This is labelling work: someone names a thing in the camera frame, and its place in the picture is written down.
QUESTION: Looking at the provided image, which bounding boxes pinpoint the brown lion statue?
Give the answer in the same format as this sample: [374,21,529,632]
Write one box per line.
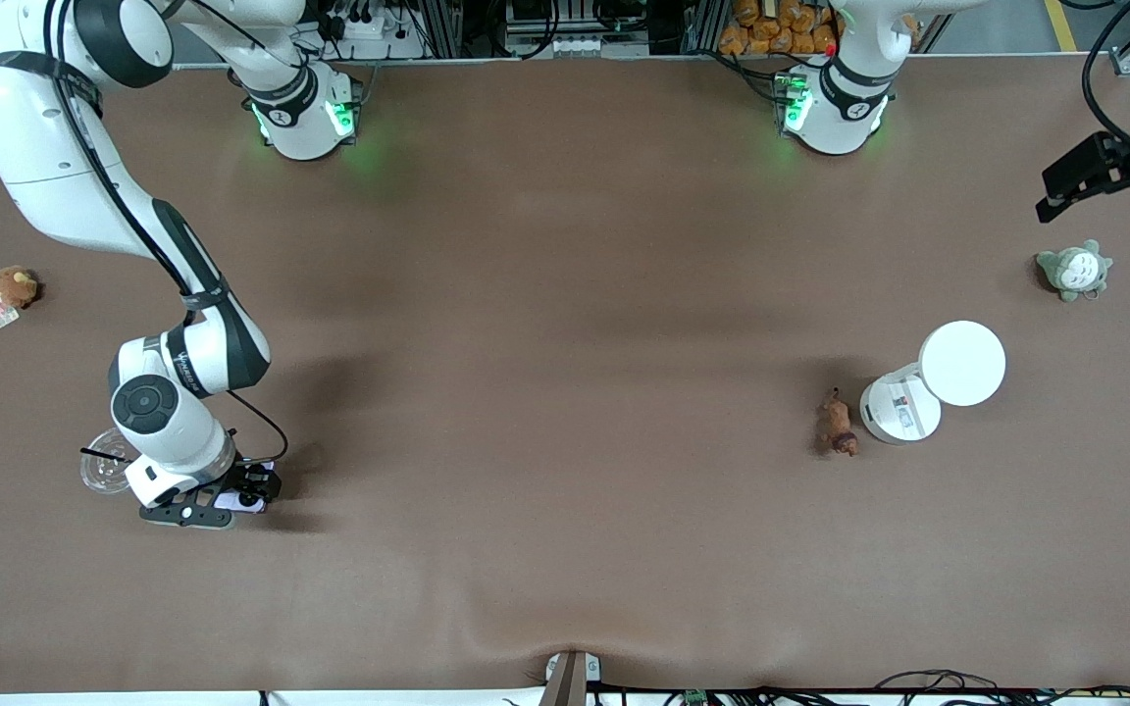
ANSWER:
[816,386,861,458]

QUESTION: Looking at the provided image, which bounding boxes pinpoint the grey totoro plush toy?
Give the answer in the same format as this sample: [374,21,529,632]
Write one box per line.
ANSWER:
[1035,239,1114,304]

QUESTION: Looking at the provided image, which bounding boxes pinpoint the clear plastic cup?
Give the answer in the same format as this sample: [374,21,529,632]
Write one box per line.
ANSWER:
[79,426,137,496]

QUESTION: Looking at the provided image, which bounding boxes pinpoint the white cylindrical canister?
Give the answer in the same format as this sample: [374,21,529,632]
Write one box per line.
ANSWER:
[858,320,1008,446]

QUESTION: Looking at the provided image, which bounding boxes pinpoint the brown plush toy with tag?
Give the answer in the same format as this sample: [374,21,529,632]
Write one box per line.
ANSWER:
[0,266,41,329]

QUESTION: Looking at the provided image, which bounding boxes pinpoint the pile of orange plush toys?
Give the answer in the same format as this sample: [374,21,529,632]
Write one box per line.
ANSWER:
[718,0,839,57]

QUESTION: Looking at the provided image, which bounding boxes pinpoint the white power strip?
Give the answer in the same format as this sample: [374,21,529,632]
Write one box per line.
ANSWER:
[322,3,411,42]

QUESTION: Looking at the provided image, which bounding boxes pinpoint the black equipment box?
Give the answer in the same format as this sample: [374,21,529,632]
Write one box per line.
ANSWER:
[501,0,659,58]

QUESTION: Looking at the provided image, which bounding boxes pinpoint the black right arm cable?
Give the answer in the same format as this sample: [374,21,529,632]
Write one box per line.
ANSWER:
[50,49,290,465]

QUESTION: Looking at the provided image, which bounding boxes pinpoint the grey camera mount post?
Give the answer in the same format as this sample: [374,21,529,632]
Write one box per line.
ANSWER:
[539,649,603,706]

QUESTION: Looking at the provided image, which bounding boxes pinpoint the black cable bundle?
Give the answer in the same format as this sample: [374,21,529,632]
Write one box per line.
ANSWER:
[592,669,1130,706]

